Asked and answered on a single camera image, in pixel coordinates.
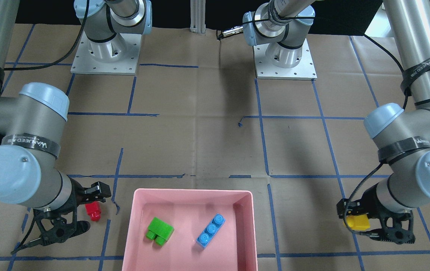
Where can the blue toy block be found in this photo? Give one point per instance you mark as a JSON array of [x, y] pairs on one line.
[[212, 228]]

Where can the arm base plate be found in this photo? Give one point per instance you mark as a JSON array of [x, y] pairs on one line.
[[116, 57], [276, 62]]

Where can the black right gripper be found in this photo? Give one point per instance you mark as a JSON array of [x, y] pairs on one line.
[[75, 193]]

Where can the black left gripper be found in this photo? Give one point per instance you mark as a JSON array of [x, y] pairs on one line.
[[372, 201]]

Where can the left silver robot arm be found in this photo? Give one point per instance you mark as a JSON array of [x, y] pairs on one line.
[[403, 137]]

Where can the green toy block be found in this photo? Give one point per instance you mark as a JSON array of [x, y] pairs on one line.
[[159, 231]]

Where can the red toy block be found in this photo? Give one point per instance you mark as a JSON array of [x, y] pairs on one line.
[[94, 211]]

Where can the brown paper table cover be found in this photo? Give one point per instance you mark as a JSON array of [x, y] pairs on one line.
[[196, 117]]

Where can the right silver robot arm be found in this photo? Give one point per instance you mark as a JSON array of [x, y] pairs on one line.
[[31, 125]]

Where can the yellow toy block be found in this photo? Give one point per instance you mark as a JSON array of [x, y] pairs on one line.
[[358, 223]]

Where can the pink plastic box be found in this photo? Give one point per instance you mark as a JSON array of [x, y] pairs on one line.
[[189, 211]]

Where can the aluminium frame post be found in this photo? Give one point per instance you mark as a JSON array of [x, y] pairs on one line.
[[198, 17]]

